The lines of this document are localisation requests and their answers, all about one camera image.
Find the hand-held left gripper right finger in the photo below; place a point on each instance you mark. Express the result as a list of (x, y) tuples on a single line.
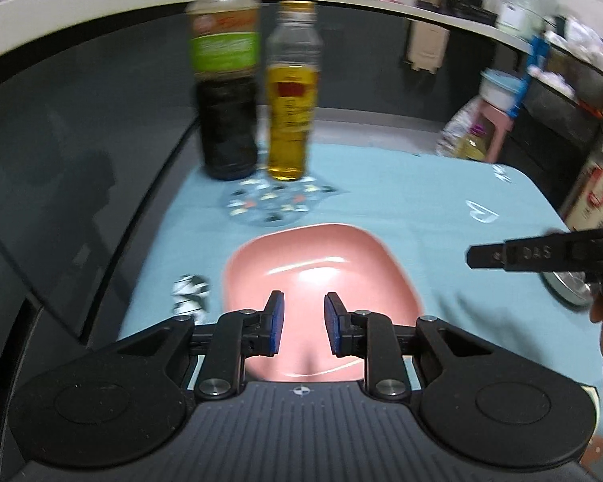
[(331, 324)]

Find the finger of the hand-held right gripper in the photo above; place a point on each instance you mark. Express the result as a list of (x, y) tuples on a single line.
[(485, 256)]

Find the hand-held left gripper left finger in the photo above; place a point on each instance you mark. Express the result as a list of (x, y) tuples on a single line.
[(277, 324)]

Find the stainless steel bowl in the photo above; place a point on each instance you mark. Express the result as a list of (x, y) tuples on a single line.
[(565, 288)]

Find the pink square plate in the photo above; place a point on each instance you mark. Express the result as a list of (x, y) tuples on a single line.
[(321, 261)]

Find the red and white gift bag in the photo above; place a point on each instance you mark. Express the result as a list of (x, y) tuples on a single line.
[(598, 196)]

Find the yellow oil jug in bag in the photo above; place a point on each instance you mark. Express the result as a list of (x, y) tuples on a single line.
[(465, 138)]

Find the pink plastic stool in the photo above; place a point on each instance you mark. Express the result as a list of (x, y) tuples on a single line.
[(497, 128)]

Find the black mesh storage rack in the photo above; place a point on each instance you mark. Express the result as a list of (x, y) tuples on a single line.
[(558, 110)]

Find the white container with blue lid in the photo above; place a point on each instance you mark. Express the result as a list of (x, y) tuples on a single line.
[(500, 89)]

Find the cooking oil bottle yellow label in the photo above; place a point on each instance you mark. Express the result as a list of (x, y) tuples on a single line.
[(289, 110)]

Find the white plastic bag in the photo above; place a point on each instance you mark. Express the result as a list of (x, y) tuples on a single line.
[(583, 40)]

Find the beige hanging bin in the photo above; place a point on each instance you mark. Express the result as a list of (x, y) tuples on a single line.
[(424, 47)]

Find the dark vinegar bottle green label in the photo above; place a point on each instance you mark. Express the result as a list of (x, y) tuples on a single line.
[(228, 100)]

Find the black countertop appliance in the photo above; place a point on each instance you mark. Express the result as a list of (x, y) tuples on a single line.
[(470, 2)]

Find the white kitchen countertop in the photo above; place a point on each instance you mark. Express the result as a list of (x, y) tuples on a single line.
[(105, 5)]

